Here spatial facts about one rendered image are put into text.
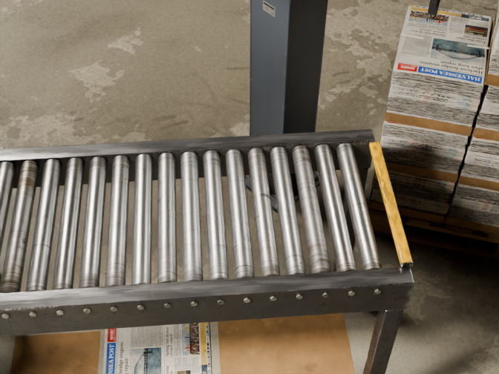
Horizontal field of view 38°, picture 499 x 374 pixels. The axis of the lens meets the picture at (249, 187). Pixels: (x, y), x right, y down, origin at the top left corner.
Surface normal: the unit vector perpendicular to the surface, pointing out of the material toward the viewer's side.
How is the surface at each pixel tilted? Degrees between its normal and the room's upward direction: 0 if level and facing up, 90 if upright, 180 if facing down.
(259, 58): 90
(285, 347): 0
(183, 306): 90
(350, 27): 0
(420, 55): 1
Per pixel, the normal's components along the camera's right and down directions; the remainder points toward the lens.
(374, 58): 0.00, -0.66
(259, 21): -0.74, 0.50
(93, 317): 0.08, 0.75
